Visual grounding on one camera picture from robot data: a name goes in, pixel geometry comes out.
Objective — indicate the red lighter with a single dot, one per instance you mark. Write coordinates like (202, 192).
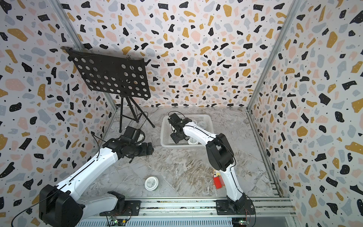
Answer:
(218, 182)

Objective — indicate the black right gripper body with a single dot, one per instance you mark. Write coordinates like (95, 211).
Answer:
(175, 137)

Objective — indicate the black perforated music stand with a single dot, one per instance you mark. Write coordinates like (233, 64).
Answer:
(124, 77)

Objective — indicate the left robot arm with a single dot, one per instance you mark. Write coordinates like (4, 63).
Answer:
(62, 205)

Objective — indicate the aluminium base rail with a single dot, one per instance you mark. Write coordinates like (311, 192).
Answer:
(199, 212)

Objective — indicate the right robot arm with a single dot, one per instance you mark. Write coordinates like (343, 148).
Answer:
(220, 156)

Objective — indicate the white plastic basket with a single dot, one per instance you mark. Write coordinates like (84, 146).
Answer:
(166, 130)

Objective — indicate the white lid yogurt cup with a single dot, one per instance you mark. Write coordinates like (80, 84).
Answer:
(151, 183)
(202, 124)
(192, 141)

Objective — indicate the playing card box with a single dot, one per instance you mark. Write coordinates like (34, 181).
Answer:
(217, 174)

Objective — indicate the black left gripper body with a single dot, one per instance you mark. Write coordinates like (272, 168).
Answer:
(140, 149)

